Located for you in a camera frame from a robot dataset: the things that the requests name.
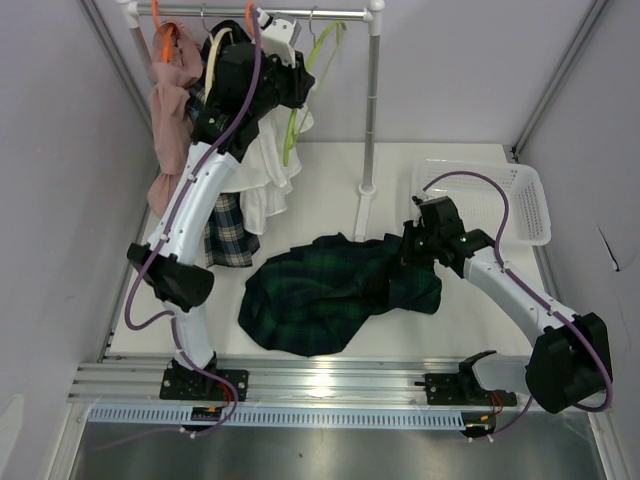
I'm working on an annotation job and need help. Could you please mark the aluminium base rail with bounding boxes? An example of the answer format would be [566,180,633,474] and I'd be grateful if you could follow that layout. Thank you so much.
[67,353,614,412]

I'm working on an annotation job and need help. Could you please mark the slotted cable duct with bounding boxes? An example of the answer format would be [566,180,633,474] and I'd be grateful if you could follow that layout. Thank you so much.
[88,404,466,431]

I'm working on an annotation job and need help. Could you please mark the white ruffled skirt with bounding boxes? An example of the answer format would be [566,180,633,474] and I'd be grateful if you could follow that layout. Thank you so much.
[223,106,314,235]

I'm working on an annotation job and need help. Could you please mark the pink skirt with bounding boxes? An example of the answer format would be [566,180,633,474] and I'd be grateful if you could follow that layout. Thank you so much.
[147,20,203,217]

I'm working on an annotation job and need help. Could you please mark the green plastic hanger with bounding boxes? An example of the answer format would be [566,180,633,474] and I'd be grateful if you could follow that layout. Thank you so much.
[282,21,347,167]

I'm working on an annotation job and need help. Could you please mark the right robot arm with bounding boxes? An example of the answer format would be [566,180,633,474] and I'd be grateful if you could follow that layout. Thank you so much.
[402,196,613,414]

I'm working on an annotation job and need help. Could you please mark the cream plastic hanger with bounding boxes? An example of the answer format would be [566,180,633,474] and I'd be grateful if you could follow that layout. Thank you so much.
[204,27,233,99]

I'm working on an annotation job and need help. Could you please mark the orange hanger with pink skirt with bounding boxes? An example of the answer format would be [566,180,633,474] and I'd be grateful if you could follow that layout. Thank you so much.
[151,0,176,64]

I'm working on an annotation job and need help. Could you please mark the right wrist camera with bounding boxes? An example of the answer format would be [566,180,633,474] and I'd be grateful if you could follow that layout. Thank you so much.
[412,196,465,239]

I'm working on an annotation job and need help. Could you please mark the black mount plate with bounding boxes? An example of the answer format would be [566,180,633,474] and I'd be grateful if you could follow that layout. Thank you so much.
[159,359,249,402]
[414,372,517,407]

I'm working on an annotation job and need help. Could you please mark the navy plaid skirt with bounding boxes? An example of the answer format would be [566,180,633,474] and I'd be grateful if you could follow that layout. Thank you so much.
[186,19,262,269]

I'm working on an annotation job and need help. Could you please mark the right black mount plate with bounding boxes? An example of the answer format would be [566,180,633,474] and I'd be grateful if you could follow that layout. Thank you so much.
[414,372,517,407]

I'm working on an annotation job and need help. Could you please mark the orange plastic hanger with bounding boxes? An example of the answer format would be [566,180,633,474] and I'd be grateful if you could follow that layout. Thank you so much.
[245,1,268,47]

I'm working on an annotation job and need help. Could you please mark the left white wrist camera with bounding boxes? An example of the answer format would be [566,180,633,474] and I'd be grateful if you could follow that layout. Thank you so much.
[258,9,301,68]

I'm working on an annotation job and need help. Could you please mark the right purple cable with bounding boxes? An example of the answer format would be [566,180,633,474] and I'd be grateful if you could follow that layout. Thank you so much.
[423,170,615,414]

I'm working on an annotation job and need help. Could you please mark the green plaid skirt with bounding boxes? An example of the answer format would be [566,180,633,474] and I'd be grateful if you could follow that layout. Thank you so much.
[238,233,442,357]

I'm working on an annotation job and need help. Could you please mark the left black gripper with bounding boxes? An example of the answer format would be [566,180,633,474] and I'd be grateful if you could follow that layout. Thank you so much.
[249,47,315,120]

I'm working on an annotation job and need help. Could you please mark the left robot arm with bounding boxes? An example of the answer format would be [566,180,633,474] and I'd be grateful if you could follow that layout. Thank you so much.
[127,41,315,400]

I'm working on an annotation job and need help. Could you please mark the metal clothes rack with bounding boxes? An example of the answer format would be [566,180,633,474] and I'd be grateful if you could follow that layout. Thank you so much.
[118,1,385,242]

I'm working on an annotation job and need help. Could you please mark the white plastic basket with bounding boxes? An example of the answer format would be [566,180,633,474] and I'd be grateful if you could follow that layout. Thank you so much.
[411,159,551,246]

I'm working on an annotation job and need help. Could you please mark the left black mount plate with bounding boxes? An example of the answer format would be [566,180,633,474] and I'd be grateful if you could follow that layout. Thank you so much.
[159,359,249,402]

